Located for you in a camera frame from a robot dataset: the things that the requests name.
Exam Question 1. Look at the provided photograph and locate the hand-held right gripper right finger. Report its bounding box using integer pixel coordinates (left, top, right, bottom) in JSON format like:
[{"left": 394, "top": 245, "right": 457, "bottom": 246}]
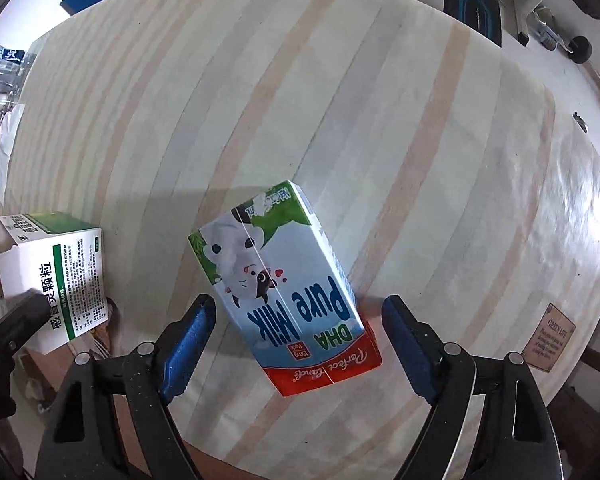
[{"left": 382, "top": 294, "right": 564, "bottom": 480}]

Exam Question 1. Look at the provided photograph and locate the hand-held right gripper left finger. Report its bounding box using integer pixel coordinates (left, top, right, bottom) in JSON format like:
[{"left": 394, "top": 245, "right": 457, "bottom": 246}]
[{"left": 34, "top": 293, "right": 217, "bottom": 480}]

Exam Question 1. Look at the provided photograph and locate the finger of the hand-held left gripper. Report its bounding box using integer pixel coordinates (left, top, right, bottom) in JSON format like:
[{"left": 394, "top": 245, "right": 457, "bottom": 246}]
[{"left": 0, "top": 289, "right": 51, "bottom": 348}]

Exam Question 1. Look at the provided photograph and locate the white green medicine box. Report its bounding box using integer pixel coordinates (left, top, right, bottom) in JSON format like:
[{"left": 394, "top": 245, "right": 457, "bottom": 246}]
[{"left": 0, "top": 211, "right": 111, "bottom": 357}]

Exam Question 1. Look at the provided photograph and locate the milk carton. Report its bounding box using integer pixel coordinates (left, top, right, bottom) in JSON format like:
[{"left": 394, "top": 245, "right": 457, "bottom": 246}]
[{"left": 187, "top": 180, "right": 383, "bottom": 399}]

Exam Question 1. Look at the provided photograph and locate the striped tablecloth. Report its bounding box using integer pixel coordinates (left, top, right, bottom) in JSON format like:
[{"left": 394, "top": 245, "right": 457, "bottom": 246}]
[{"left": 2, "top": 0, "right": 600, "bottom": 480}]

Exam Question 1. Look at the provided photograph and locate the black wheel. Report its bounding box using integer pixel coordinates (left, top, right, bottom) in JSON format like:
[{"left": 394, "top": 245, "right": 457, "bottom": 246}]
[{"left": 570, "top": 36, "right": 594, "bottom": 64}]

